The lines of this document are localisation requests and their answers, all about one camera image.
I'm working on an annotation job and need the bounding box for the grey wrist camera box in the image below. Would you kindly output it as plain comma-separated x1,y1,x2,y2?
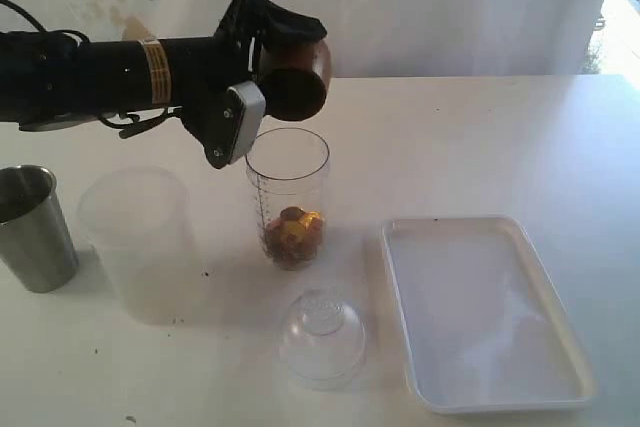
226,81,266,164

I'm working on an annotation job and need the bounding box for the brown wooden cup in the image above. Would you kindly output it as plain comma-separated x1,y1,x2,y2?
258,40,332,122

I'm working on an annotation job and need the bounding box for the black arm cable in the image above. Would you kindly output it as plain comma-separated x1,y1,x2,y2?
98,105,182,140

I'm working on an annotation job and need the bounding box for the translucent plastic cup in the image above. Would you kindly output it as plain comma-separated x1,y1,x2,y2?
77,166,203,325

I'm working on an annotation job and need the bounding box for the stainless steel cup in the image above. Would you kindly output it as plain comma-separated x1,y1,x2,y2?
1,165,79,293

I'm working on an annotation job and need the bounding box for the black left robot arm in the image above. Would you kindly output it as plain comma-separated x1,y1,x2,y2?
1,0,332,169

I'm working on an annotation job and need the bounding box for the clear dome shaker lid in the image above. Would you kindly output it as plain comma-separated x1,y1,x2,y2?
278,289,367,390

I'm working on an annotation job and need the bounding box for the clear plastic shaker cup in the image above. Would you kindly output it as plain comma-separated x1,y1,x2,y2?
245,127,330,271

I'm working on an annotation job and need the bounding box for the white rectangular tray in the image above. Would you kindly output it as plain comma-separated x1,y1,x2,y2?
380,216,597,415

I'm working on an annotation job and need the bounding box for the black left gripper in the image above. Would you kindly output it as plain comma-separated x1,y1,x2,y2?
167,0,327,169

